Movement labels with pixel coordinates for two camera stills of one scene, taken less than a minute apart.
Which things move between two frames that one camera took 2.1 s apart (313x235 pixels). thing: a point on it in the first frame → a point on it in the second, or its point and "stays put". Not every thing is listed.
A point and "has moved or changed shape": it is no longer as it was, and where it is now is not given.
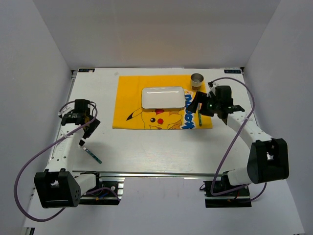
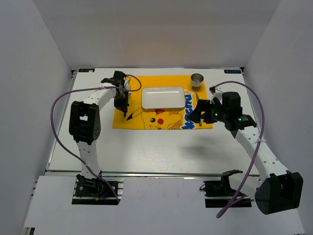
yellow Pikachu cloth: (129, 114) stays put
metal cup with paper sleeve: (196, 81) stays put
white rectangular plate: (168, 97) stays put
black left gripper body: (91, 117) → (121, 100)
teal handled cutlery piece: (92, 155) has moved or changed shape
